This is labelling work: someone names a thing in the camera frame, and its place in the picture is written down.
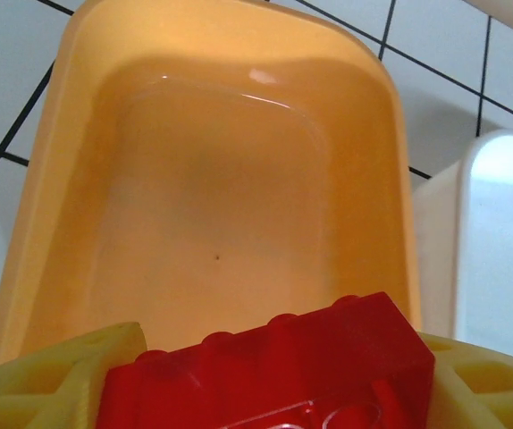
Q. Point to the red lego brick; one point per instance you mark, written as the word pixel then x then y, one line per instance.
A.
pixel 261 371

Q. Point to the white plastic container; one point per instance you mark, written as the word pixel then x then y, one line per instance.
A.
pixel 498 223

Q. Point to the orange plastic container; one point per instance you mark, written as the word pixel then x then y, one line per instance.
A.
pixel 216 179

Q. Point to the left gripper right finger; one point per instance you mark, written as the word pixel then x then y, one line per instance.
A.
pixel 484 393

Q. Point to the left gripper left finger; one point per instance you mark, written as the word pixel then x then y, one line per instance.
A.
pixel 37 393

